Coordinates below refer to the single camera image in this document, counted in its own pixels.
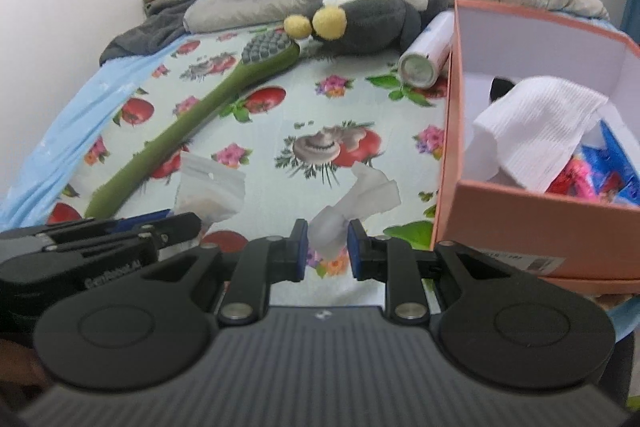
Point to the green plush toothbrush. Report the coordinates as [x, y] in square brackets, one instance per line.
[265, 56]

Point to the blue tissue pack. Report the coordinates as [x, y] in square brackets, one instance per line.
[613, 175]

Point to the white sock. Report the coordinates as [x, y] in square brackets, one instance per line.
[531, 133]

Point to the dark grey blanket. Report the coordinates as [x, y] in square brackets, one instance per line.
[162, 27]

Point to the small panda plush toy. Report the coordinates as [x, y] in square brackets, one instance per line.
[499, 88]

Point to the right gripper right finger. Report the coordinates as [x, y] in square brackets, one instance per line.
[393, 263]

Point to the floral plastic table cover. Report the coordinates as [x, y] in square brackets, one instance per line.
[295, 138]

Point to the light blue bed sheet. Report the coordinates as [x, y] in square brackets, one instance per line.
[50, 166]

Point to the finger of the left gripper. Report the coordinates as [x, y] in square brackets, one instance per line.
[173, 230]
[100, 224]

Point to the large penguin plush toy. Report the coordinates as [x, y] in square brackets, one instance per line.
[363, 27]

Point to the white spray can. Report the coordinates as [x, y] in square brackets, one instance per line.
[421, 65]

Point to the clear zip bag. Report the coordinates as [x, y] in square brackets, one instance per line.
[212, 191]

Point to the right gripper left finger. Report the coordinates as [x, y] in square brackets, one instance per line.
[251, 273]

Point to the translucent plastic bag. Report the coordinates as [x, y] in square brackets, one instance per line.
[372, 193]

